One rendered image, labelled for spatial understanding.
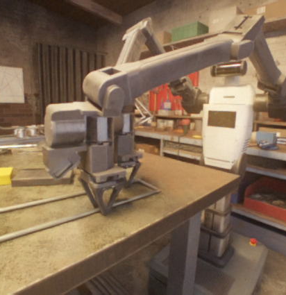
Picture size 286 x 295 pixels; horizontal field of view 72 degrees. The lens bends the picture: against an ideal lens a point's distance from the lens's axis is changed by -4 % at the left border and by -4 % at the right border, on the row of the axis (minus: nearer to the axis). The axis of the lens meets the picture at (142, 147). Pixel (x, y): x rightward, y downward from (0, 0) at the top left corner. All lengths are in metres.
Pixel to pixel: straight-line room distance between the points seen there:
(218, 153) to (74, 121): 0.83
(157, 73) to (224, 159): 0.73
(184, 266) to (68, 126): 0.69
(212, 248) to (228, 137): 0.64
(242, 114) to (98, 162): 0.79
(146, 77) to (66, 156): 0.21
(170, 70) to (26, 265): 0.42
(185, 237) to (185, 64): 0.59
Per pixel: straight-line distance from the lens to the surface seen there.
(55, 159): 0.37
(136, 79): 0.39
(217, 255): 1.32
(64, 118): 0.36
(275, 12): 2.42
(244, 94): 1.12
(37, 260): 0.36
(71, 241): 0.39
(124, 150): 0.53
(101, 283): 1.23
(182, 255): 0.86
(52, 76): 3.97
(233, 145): 1.05
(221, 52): 0.56
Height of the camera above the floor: 1.10
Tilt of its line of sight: 11 degrees down
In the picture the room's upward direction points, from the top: 1 degrees clockwise
